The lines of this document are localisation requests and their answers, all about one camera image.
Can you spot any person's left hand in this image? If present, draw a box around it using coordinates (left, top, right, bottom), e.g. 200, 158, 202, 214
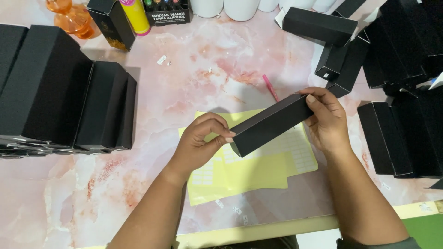
165, 112, 237, 180

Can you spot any black bottle display tray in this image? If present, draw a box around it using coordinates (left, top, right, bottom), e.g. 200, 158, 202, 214
143, 0, 191, 27

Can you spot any black gold-print package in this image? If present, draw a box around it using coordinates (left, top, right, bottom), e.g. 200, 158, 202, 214
86, 0, 136, 52

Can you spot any pink pen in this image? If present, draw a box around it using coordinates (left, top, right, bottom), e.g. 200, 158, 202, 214
262, 74, 280, 103

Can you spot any orange glass vase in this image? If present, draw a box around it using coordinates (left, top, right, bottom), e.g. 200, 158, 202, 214
46, 0, 96, 40

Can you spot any person's right hand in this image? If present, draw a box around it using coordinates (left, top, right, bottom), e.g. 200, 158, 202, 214
299, 86, 351, 156

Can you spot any row of black boxes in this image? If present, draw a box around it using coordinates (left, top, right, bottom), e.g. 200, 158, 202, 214
0, 24, 138, 160
356, 88, 443, 190

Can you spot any long black cardboard carton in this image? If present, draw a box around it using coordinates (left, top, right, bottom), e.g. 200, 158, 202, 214
229, 93, 315, 158

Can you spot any yellow sticker sheet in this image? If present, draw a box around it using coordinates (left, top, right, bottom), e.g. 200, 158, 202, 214
194, 109, 319, 178
178, 127, 288, 207

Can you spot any green mat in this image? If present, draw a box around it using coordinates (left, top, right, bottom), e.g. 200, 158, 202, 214
401, 214, 443, 249

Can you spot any person's dark clothing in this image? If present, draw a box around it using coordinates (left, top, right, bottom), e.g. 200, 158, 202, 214
204, 235, 299, 249

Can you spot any heap of black boxes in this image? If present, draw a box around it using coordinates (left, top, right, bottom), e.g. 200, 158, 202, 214
275, 0, 443, 99

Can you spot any yellow tube with pink cap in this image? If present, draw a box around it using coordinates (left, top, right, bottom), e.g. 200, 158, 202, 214
119, 0, 152, 37

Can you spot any white round jar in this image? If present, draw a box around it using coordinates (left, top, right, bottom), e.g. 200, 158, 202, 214
190, 0, 225, 19
278, 0, 317, 11
311, 0, 338, 13
258, 0, 280, 13
224, 0, 260, 22

